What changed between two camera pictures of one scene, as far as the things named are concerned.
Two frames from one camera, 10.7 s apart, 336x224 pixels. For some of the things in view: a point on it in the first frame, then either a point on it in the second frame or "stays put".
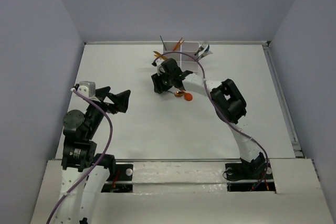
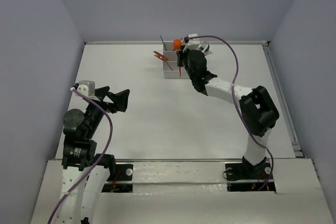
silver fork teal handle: x=205 y=54 stays put
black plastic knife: x=162 y=57 stays put
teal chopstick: x=163 y=42 stays put
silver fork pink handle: x=202 y=47 stays put
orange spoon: x=188 y=96 to x=177 y=44
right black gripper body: x=169 y=78 to x=182 y=61
